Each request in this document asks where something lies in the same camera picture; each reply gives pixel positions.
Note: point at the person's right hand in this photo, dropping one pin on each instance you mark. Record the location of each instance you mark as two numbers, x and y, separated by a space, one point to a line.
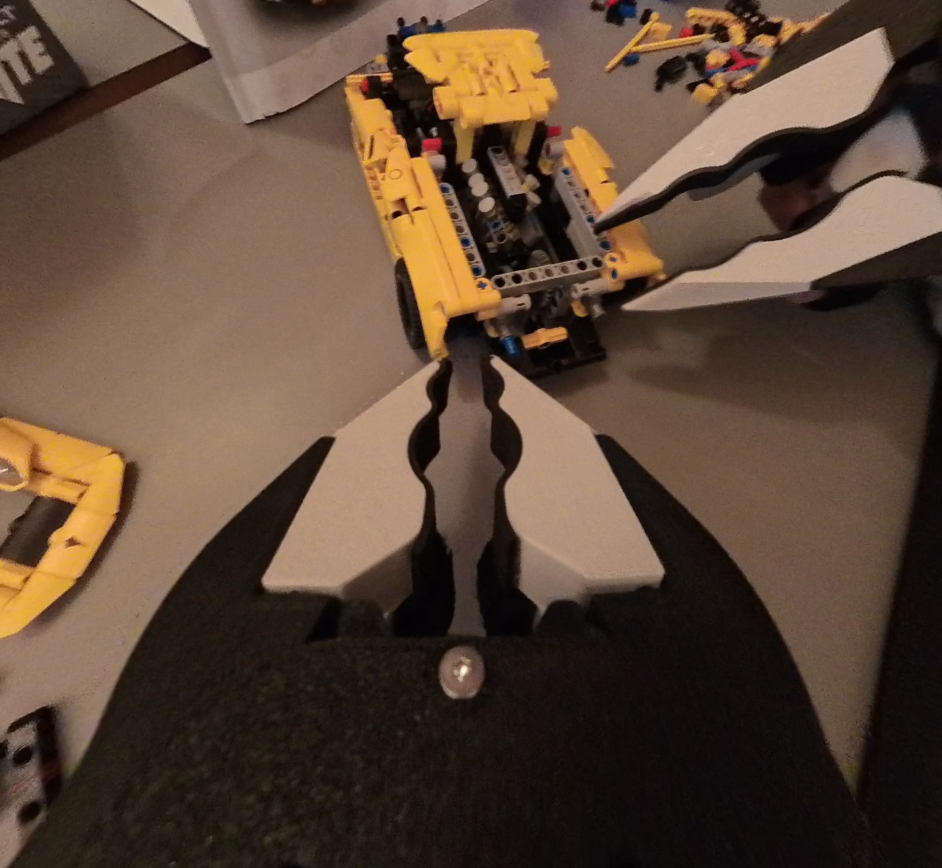
791 202

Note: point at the grey desk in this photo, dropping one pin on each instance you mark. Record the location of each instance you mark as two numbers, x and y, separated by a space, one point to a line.
221 294

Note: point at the yellow toy car model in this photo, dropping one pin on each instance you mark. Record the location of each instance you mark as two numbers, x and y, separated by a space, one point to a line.
434 257

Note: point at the pile of loose toy bricks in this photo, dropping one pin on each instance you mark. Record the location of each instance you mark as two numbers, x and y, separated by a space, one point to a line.
728 59

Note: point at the yellow toy car panel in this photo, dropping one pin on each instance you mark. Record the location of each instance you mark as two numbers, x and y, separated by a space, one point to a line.
96 500

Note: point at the grey holed toy piece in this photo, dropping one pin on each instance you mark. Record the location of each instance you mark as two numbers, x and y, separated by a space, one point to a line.
22 772

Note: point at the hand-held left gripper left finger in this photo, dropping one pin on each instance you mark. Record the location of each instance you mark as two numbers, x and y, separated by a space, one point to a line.
346 515

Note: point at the toy car set box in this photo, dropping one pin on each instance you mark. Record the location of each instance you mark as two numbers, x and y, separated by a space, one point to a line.
37 59

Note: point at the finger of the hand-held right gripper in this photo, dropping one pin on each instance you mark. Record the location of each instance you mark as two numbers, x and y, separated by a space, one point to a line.
846 235
773 103

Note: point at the building instruction booklet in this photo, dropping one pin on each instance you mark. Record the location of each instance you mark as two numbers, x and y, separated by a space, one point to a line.
368 0

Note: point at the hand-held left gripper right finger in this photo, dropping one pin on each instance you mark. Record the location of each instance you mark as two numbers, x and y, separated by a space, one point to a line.
581 515

